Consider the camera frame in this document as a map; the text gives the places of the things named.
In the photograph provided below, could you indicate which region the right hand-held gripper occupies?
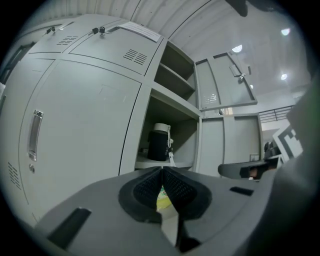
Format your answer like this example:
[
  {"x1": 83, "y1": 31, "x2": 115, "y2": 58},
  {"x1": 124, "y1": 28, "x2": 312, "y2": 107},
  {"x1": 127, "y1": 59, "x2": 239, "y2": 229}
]
[{"x1": 217, "y1": 121, "x2": 304, "y2": 181}]

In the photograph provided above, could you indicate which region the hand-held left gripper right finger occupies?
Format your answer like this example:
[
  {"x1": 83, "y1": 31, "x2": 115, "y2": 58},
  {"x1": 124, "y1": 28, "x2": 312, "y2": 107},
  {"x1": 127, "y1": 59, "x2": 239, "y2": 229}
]
[{"x1": 162, "y1": 166, "x2": 273, "y2": 256}]

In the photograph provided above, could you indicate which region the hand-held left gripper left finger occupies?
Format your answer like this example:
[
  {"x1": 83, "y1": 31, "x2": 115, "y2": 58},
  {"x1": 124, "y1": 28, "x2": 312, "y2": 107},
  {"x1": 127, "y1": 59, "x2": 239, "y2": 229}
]
[{"x1": 34, "y1": 166, "x2": 181, "y2": 256}]

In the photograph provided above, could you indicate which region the black and white jar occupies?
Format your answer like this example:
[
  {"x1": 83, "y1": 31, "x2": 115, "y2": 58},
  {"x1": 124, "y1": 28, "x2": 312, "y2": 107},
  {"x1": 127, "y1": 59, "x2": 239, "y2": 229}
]
[{"x1": 146, "y1": 122, "x2": 176, "y2": 168}]

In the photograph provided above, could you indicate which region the grey metal locker cabinet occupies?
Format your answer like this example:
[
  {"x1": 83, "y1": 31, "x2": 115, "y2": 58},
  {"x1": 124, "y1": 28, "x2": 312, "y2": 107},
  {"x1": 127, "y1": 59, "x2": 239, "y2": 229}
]
[{"x1": 0, "y1": 13, "x2": 263, "y2": 227}]

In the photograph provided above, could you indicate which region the yellow green packet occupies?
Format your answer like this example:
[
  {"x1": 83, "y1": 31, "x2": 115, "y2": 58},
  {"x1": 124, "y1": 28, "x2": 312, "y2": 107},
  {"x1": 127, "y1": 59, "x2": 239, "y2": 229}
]
[{"x1": 156, "y1": 186, "x2": 174, "y2": 213}]

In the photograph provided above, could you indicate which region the black balcony railing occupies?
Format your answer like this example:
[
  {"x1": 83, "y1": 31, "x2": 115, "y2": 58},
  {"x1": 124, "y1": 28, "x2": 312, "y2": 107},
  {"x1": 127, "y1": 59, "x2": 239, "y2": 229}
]
[{"x1": 258, "y1": 106, "x2": 295, "y2": 123}]

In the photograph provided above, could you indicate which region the white paper notice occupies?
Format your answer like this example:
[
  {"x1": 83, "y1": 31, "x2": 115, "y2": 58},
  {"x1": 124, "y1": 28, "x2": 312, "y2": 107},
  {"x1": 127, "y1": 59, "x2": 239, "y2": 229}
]
[{"x1": 117, "y1": 21, "x2": 163, "y2": 42}]

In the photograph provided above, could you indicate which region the black window frame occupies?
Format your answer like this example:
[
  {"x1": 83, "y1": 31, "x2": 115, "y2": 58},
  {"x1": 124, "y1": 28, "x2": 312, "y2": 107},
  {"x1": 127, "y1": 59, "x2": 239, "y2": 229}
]
[{"x1": 0, "y1": 41, "x2": 36, "y2": 87}]

